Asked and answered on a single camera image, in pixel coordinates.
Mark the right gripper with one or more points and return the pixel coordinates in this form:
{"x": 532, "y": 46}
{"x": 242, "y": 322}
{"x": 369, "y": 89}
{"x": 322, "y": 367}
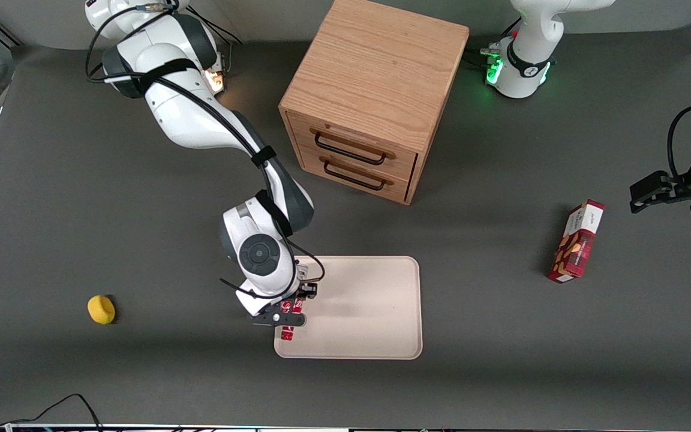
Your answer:
{"x": 308, "y": 291}

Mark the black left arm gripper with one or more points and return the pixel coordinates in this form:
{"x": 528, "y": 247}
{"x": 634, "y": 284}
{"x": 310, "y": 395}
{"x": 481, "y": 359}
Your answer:
{"x": 679, "y": 186}

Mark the small red can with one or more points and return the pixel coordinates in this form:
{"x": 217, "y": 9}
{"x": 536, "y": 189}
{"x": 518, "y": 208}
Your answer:
{"x": 287, "y": 333}

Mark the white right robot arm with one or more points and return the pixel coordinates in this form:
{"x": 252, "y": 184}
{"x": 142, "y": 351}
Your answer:
{"x": 183, "y": 120}

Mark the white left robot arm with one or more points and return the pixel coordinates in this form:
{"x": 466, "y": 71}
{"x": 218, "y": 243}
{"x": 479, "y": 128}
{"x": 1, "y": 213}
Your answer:
{"x": 525, "y": 78}

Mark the beige plastic tray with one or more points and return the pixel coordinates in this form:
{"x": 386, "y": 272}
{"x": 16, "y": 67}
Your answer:
{"x": 369, "y": 312}

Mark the red cookie box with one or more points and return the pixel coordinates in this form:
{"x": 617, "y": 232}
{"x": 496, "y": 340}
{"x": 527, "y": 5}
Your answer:
{"x": 577, "y": 243}

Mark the wooden drawer front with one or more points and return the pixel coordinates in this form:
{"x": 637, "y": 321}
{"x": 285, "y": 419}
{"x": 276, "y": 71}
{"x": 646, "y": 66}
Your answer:
{"x": 345, "y": 183}
{"x": 351, "y": 135}

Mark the yellow lemon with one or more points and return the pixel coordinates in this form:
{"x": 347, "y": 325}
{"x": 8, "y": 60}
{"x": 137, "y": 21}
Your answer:
{"x": 101, "y": 309}

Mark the wooden drawer cabinet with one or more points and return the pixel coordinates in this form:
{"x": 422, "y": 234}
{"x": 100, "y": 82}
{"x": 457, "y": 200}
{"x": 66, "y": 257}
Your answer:
{"x": 375, "y": 66}

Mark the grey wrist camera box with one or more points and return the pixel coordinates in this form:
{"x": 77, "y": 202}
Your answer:
{"x": 304, "y": 271}

